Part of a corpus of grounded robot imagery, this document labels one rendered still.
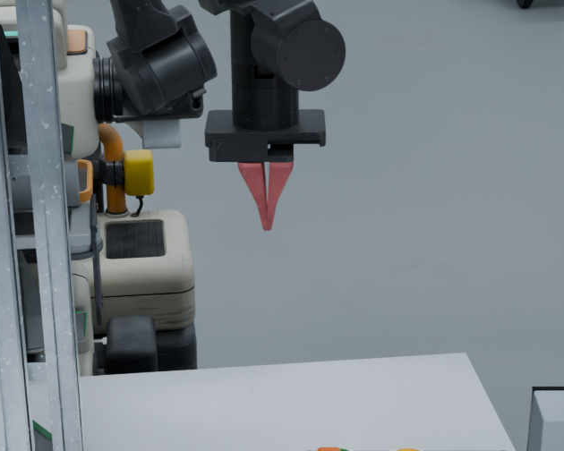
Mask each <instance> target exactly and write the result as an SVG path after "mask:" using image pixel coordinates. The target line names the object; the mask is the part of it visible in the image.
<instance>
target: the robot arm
mask: <svg viewBox="0 0 564 451"><path fill-rule="evenodd" d="M109 1H110V4H111V6H112V10H113V14H114V18H115V30H116V33H117V35H118V36H117V37H116V38H113V39H111V40H109V41H108V42H106V43H107V47H108V49H109V51H110V53H111V56H110V57H109V59H112V58H113V63H114V66H115V70H116V73H117V75H118V77H119V79H120V82H121V83H122V100H123V115H115V114H113V115H112V116H113V119H114V121H115V120H117V121H118V122H127V121H147V120H168V119H193V118H199V117H201V116H202V114H203V108H204V106H203V94H205V93H207V91H206V90H205V88H204V83H205V82H207V81H210V80H212V79H214V78H216V77H217V76H218V72H217V67H216V65H215V62H214V59H213V57H212V54H211V52H210V51H209V48H208V46H207V44H206V42H205V41H204V39H203V37H202V36H201V34H200V32H199V31H198V29H197V26H196V24H195V21H194V19H193V17H192V14H191V13H190V11H189V10H188V9H187V8H186V7H185V6H183V5H182V4H179V5H177V6H175V7H173V8H171V9H169V10H168V9H167V8H166V7H165V5H164V4H163V2H162V1H161V0H109ZM198 2H199V4H200V7H201V8H203V9H204V10H206V11H208V12H209V13H212V14H213V15H215V16H216V15H218V14H220V13H222V12H224V11H227V10H230V42H231V78H232V110H211V111H209V112H208V117H207V122H206V126H205V131H204V135H205V146H206V147H207V148H209V161H211V162H237V165H238V169H239V171H240V173H241V175H242V177H243V179H244V180H245V182H246V184H247V186H248V188H249V190H250V192H251V194H252V196H253V198H254V200H255V202H256V204H257V208H258V211H259V215H260V218H261V224H262V228H263V230H264V231H267V230H268V231H269V230H271V228H272V224H273V219H274V215H275V210H276V206H277V202H278V199H279V197H280V195H281V192H282V191H283V189H284V187H285V185H286V182H287V179H288V177H289V175H290V174H291V172H292V170H293V167H294V144H320V147H324V146H325V145H326V124H325V112H324V110H321V109H299V90H302V91H315V90H319V89H323V88H325V87H326V86H328V85H329V84H330V83H331V82H333V81H334V80H335V79H336V78H337V76H338V75H339V73H340V72H341V70H342V68H343V65H344V62H345V59H346V45H345V41H344V39H343V37H342V35H341V33H340V31H339V30H338V29H337V28H336V27H335V26H334V25H333V24H331V23H329V22H327V21H324V20H323V19H322V18H321V17H320V12H319V10H318V8H317V6H316V4H315V3H314V2H313V0H198ZM269 144H270V148H269V149H268V145H269ZM265 162H269V189H268V203H267V190H266V175H265Z"/></svg>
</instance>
